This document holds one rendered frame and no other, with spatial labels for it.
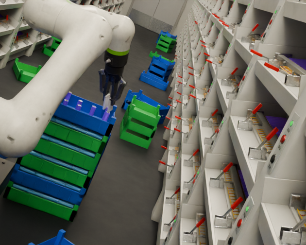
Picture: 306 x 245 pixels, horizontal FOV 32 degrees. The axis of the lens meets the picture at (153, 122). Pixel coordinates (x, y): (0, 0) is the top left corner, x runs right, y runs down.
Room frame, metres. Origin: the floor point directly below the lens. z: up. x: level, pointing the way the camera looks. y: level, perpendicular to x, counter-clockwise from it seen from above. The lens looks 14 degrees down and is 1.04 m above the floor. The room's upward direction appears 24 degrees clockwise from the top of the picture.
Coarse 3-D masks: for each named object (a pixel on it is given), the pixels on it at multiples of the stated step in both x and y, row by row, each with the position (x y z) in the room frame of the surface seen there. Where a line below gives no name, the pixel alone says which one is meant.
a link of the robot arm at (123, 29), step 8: (104, 16) 1.99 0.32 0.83; (112, 16) 1.99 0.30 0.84; (120, 16) 1.99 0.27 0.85; (112, 24) 1.97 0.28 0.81; (120, 24) 1.97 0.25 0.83; (128, 24) 1.98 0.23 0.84; (112, 32) 1.96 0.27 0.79; (120, 32) 1.96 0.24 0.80; (128, 32) 1.97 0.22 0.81; (112, 40) 1.98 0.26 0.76; (120, 40) 1.97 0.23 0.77; (128, 40) 1.99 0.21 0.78; (112, 48) 2.00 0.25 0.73; (120, 48) 2.00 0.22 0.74; (128, 48) 2.03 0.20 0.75
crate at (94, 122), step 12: (72, 96) 2.17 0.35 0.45; (60, 108) 1.97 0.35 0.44; (72, 108) 1.98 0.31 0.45; (84, 108) 2.18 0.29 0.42; (96, 108) 2.19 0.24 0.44; (72, 120) 1.98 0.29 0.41; (84, 120) 1.99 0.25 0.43; (96, 120) 2.00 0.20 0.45; (108, 120) 2.18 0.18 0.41; (108, 132) 2.01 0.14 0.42
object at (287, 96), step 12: (264, 48) 1.65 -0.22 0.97; (276, 48) 1.65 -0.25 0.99; (288, 48) 1.66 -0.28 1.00; (300, 48) 1.66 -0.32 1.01; (264, 60) 1.65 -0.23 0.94; (264, 72) 1.48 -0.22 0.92; (276, 72) 1.41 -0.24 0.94; (264, 84) 1.46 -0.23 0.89; (276, 84) 1.29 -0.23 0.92; (300, 84) 1.05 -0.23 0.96; (276, 96) 1.26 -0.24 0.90; (288, 96) 1.14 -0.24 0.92; (288, 108) 1.12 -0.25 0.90
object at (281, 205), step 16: (272, 192) 0.95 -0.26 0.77; (288, 192) 0.95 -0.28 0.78; (304, 192) 0.96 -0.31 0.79; (272, 208) 0.93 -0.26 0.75; (288, 208) 0.94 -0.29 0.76; (304, 208) 0.94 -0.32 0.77; (272, 224) 0.86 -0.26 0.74; (288, 224) 0.87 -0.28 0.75; (304, 224) 0.86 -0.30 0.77; (272, 240) 0.81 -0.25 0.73; (288, 240) 0.79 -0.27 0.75; (304, 240) 0.79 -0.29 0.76
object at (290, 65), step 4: (280, 56) 1.59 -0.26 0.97; (284, 56) 1.60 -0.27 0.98; (284, 60) 1.52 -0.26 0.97; (288, 60) 1.51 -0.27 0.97; (284, 64) 1.51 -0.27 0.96; (288, 64) 1.46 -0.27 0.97; (292, 64) 1.43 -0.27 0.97; (296, 64) 1.44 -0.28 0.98; (288, 68) 1.45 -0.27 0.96; (292, 68) 1.40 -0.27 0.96; (296, 68) 1.36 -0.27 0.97; (300, 68) 1.36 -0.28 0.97; (288, 72) 1.37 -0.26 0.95; (296, 72) 1.35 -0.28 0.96; (300, 72) 1.31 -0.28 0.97; (304, 72) 1.29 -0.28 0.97
